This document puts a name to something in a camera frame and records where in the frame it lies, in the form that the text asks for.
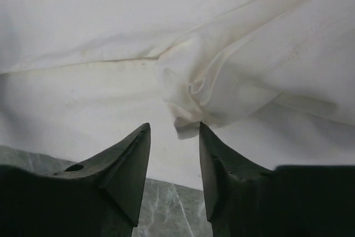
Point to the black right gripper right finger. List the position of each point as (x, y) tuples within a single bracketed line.
[(235, 188)]

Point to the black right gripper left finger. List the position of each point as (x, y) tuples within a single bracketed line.
[(119, 172)]

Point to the white t shirt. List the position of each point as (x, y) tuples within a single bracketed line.
[(274, 78)]

